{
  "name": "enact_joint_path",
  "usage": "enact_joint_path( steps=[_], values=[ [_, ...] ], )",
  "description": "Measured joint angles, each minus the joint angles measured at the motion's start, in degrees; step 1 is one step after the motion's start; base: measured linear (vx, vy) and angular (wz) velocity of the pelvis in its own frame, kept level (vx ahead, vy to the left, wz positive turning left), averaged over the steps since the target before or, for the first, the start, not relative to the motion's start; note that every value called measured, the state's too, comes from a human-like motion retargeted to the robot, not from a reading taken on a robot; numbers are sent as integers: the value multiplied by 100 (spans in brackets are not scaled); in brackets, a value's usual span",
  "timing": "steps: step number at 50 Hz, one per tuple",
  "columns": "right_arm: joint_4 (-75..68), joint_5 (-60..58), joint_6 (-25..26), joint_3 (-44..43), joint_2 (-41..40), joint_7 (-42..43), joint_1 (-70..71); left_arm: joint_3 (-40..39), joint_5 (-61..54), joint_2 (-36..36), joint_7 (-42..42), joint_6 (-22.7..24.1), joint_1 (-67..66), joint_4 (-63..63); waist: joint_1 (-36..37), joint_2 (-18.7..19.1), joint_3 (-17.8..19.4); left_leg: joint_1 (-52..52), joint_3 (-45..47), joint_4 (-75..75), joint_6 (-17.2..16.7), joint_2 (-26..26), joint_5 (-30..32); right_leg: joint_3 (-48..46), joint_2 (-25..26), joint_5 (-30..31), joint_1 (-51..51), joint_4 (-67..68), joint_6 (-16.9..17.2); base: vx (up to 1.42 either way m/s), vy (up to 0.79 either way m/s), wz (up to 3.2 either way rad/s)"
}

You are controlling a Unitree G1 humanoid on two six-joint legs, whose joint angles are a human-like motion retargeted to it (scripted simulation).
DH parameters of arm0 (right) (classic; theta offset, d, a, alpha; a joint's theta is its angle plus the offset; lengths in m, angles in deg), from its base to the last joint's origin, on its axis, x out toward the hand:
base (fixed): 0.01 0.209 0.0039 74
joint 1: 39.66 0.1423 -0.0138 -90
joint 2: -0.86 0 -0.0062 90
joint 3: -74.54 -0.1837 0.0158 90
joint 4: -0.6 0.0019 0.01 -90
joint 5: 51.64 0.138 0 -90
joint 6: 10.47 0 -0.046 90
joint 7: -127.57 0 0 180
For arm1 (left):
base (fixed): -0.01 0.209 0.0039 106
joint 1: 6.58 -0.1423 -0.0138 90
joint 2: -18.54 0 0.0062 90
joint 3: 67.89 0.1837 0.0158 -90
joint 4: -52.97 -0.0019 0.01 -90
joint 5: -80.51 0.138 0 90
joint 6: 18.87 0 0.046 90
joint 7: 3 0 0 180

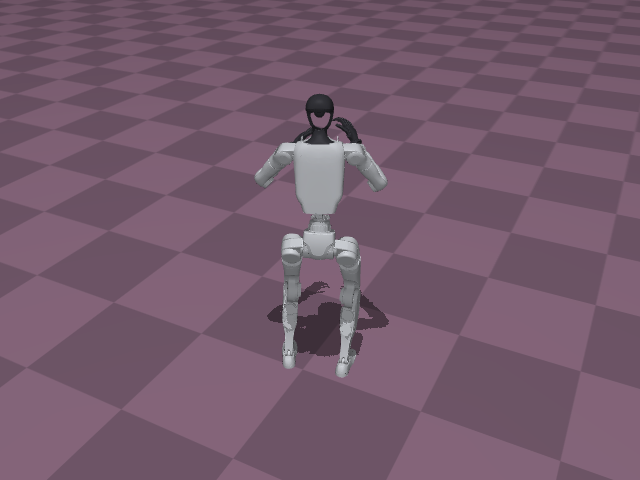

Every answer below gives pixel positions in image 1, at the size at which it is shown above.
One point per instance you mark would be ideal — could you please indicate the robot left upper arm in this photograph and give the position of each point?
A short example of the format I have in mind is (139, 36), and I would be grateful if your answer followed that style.
(283, 155)

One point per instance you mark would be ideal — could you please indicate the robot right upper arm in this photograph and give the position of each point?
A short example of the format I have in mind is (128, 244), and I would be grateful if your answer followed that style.
(355, 155)

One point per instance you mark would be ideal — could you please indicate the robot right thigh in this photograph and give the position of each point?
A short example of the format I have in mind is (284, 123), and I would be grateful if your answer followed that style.
(347, 253)

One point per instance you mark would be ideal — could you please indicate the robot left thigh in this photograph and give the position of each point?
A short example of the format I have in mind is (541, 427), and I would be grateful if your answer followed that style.
(292, 254)

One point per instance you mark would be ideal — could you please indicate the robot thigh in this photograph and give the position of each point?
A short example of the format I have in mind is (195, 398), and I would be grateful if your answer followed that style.
(347, 253)
(292, 254)

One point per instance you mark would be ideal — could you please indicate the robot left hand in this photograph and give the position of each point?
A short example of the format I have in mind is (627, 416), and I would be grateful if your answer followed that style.
(304, 134)

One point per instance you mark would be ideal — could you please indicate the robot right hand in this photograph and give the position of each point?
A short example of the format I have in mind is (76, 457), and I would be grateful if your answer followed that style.
(348, 129)

